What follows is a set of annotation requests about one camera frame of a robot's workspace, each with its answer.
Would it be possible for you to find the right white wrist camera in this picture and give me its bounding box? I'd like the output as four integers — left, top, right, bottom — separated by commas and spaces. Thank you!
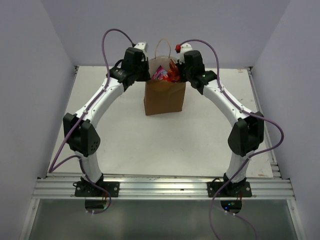
175, 42, 193, 64

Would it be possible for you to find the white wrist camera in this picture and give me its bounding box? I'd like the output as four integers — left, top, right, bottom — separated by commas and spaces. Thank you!
175, 42, 193, 64
134, 41, 148, 56

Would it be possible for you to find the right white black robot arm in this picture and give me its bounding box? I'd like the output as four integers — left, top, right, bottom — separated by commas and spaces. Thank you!
176, 43, 264, 197

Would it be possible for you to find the red Doritos chip bag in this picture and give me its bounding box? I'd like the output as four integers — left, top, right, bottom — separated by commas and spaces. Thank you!
167, 59, 180, 77

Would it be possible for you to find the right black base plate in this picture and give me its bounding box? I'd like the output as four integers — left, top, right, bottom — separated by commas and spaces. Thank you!
206, 178, 253, 198

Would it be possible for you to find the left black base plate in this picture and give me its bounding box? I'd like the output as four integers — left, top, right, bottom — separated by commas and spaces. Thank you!
72, 177, 120, 198

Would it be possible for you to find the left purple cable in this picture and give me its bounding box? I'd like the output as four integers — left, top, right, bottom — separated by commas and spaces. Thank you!
48, 29, 137, 215

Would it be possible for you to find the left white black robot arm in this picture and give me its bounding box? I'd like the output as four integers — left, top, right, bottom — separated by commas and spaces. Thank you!
63, 42, 150, 197

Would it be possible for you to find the brown paper bag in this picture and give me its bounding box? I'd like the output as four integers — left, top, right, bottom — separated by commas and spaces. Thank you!
143, 38, 186, 116

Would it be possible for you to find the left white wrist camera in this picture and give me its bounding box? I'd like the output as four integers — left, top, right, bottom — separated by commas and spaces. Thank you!
134, 41, 148, 56

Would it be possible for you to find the purple Fox's candy bag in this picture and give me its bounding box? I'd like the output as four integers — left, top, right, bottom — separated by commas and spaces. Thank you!
151, 65, 170, 82

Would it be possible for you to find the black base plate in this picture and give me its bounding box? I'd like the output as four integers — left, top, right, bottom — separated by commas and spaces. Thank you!
72, 177, 120, 198
206, 178, 253, 198

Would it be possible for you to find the aluminium rail frame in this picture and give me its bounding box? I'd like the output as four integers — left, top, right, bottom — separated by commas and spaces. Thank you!
18, 65, 307, 240

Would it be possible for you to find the small red popcorn snack bag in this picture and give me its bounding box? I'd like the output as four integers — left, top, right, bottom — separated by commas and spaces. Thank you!
163, 74, 180, 83

